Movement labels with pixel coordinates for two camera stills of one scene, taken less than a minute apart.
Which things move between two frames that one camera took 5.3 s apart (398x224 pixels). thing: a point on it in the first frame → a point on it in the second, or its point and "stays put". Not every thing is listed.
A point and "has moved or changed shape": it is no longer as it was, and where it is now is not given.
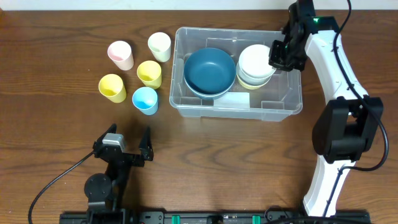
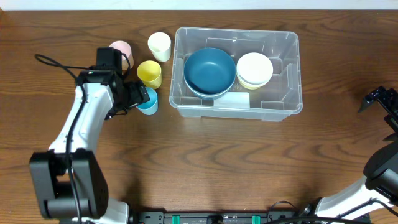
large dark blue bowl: (209, 88) stays put
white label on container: (233, 101) stays put
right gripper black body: (280, 55) → (382, 96)
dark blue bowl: (209, 73) stays put
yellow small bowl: (251, 86) stays put
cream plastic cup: (160, 44) stays put
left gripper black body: (125, 157) → (140, 95)
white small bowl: (254, 61) has moved or changed shape
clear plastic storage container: (225, 73) stays put
